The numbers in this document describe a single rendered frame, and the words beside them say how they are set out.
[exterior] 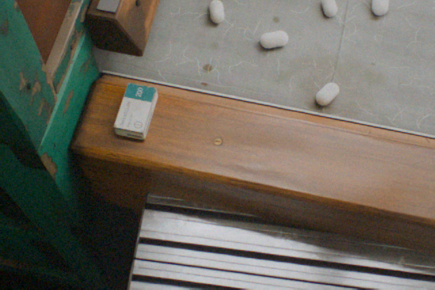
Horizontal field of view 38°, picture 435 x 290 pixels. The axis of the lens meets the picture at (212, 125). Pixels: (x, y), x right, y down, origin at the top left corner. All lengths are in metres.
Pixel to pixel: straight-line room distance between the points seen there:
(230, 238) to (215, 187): 0.08
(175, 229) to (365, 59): 0.32
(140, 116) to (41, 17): 0.17
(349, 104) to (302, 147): 0.10
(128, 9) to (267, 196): 0.26
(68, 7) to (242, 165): 0.26
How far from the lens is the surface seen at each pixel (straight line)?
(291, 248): 0.78
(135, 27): 0.73
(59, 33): 0.68
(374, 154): 0.74
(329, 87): 0.77
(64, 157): 0.74
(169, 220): 0.79
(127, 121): 0.72
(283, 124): 0.73
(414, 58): 0.84
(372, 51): 0.83
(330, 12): 0.84
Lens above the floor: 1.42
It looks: 64 degrees down
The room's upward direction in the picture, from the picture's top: straight up
